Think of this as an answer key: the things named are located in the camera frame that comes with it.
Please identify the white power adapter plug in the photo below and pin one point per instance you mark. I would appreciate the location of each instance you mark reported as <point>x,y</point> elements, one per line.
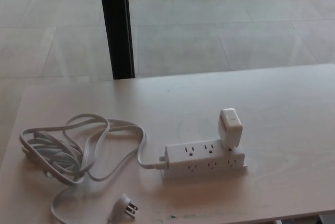
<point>230,129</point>

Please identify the white power strip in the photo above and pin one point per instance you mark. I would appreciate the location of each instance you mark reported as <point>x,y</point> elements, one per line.
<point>201,159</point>

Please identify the black vertical pillar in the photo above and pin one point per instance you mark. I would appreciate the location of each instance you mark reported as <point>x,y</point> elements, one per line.
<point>116,25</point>

